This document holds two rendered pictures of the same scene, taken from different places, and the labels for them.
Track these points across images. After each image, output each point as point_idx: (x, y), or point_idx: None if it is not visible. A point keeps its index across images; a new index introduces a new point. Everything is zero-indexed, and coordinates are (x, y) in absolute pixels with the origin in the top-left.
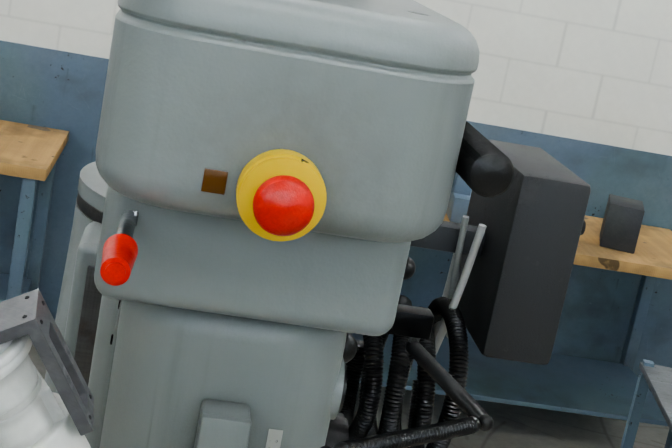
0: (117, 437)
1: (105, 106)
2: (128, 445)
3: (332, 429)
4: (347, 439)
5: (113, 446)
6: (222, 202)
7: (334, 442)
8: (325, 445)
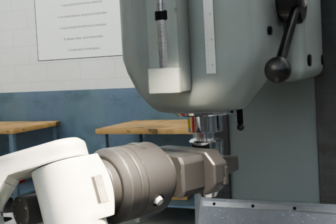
0: None
1: None
2: None
3: None
4: None
5: None
6: None
7: None
8: None
